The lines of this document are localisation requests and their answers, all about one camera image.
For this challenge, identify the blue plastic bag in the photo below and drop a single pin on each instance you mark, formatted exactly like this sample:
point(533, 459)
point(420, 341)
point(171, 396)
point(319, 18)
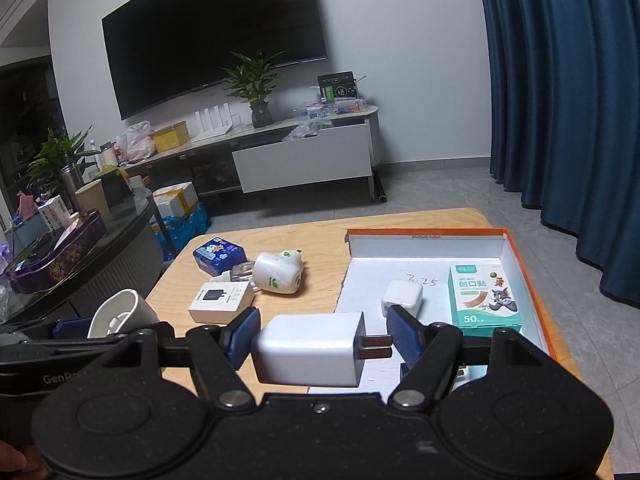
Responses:
point(185, 232)

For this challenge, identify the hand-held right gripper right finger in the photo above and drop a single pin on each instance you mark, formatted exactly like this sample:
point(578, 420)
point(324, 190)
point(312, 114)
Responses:
point(405, 335)

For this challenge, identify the small white cube charger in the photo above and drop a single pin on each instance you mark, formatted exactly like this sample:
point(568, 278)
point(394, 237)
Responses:
point(400, 295)

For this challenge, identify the white drawer front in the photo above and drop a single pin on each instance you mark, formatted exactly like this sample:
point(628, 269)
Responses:
point(300, 155)

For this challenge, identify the grey television stand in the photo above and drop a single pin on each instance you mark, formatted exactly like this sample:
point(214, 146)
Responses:
point(280, 126)

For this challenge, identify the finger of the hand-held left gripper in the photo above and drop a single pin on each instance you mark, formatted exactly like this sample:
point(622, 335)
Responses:
point(75, 327)

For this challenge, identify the potted plant in dark pot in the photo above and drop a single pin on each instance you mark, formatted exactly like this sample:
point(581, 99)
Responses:
point(255, 75)

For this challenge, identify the white and red plastic bag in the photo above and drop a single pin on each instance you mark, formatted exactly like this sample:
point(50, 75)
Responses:
point(135, 142)

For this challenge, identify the person's left hand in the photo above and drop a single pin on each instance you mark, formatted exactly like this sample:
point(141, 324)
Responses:
point(15, 462)

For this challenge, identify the orange-edged white tray box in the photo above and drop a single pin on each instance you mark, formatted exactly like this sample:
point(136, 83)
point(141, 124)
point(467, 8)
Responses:
point(370, 285)

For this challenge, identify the teal bandage box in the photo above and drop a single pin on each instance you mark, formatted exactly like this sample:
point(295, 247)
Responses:
point(482, 300)

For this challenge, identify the black and green box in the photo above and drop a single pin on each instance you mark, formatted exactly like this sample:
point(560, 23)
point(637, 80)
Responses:
point(337, 86)

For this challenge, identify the blue curtain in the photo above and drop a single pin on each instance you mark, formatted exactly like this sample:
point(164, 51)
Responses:
point(550, 110)

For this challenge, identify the pile of small boxes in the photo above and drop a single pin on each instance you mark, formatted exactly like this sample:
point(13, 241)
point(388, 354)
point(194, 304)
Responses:
point(332, 108)

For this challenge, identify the small white printed box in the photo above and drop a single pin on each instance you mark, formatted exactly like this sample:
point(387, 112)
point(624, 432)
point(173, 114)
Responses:
point(54, 212)

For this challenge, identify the white cup-shaped plug-in heater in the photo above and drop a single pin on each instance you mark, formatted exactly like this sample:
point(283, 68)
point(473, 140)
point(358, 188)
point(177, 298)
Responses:
point(125, 310)

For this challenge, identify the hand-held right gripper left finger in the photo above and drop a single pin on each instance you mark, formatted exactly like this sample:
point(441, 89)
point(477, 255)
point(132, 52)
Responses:
point(245, 332)

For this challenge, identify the purple patterned tin box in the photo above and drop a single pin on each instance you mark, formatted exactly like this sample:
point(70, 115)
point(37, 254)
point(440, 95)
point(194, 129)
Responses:
point(65, 260)

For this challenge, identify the blue tin box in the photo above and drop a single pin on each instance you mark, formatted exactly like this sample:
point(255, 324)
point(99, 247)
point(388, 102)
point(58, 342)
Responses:
point(217, 255)

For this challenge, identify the white charger plug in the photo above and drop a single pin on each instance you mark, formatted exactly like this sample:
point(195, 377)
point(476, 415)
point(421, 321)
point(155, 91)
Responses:
point(310, 350)

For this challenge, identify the leafy green potted plant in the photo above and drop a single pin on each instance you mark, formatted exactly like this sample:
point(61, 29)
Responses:
point(57, 155)

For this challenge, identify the steel thermos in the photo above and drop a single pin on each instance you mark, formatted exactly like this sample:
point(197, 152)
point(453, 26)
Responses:
point(72, 187)

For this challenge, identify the clear plastic bags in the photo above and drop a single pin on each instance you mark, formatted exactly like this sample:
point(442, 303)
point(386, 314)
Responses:
point(306, 131)

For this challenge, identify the tan cylinder container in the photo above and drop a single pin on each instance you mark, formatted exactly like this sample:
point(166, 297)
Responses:
point(92, 202)

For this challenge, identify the black wall television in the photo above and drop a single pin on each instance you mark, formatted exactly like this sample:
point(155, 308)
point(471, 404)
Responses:
point(210, 35)

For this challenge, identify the white router with antennas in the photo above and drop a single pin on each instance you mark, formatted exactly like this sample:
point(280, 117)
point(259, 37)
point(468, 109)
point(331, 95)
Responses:
point(215, 127)

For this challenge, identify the clear liquid bottle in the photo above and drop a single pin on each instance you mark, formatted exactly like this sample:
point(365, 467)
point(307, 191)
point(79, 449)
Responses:
point(242, 271)

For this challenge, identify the dark glass coffee table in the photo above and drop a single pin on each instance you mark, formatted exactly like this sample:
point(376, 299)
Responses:
point(115, 265)

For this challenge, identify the white and yellow cardboard box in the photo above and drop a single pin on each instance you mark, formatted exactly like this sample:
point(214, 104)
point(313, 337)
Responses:
point(175, 200)

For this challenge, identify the white charger packaging box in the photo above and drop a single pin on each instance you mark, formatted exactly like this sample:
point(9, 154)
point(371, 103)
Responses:
point(220, 300)

